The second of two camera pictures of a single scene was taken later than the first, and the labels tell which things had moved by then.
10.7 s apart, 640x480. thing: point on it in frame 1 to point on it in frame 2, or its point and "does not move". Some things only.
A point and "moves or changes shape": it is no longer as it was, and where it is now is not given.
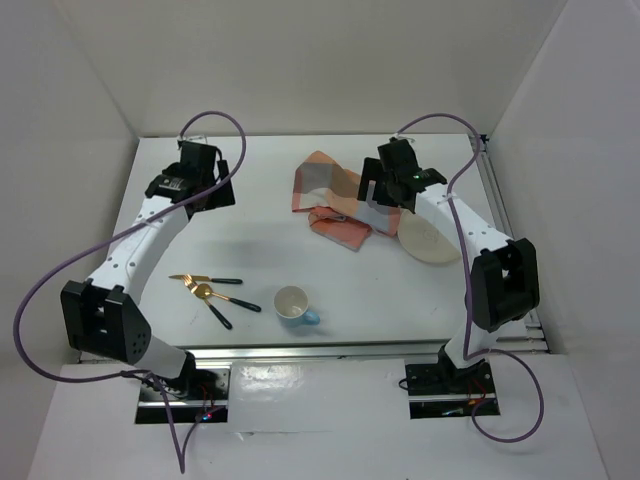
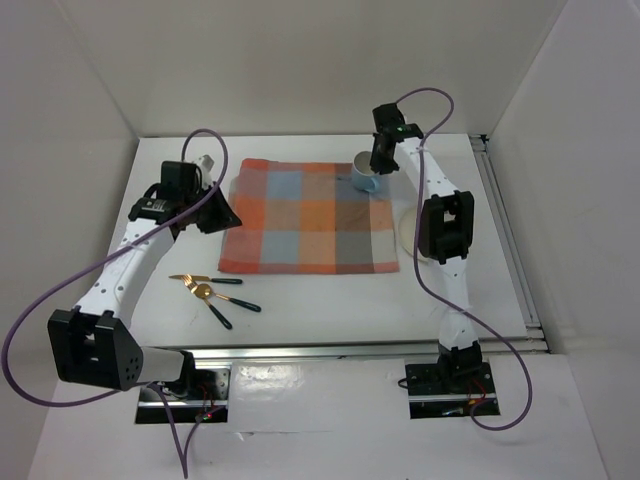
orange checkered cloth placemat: [328, 193] moves or changes shape
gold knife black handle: [210, 279] does not move
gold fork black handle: [188, 280] does not move
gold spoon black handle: [205, 291] does not move
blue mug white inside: [290, 306] moves or changes shape
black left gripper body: [220, 197] to [211, 216]
